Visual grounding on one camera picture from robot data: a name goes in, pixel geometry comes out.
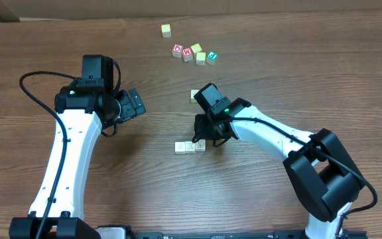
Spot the white block row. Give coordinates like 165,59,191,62
190,90,198,103
185,141,196,154
195,139,206,152

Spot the white block single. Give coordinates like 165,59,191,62
174,142,186,154

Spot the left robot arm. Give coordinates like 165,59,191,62
9,54,146,239

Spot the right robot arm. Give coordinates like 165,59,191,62
191,83,367,238

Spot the green wooden block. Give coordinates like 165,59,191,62
206,51,218,65

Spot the yellow block lower cluster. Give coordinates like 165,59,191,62
196,52,206,65

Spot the yellow block cluster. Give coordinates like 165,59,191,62
196,52,206,65
190,43,202,55

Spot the red O wooden block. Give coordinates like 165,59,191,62
172,44,184,58

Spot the red M wooden block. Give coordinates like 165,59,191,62
182,47,194,62

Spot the yellow block upper cluster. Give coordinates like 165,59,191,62
190,43,202,55

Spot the far yellow wooden block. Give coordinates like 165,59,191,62
160,24,172,38

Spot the cardboard box back edge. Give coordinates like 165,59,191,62
0,0,382,22

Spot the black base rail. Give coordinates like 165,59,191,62
126,230,306,239

